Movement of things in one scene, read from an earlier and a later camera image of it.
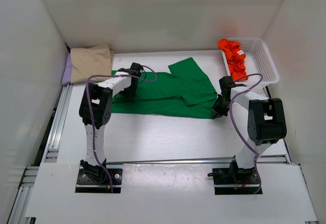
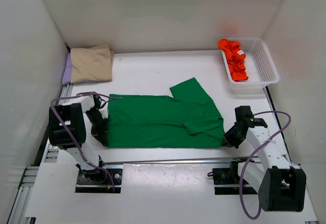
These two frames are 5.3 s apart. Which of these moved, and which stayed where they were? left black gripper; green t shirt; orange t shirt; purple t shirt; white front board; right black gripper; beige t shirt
Moved: right black gripper; left black gripper; green t shirt
Stayed: orange t shirt; purple t shirt; white front board; beige t shirt
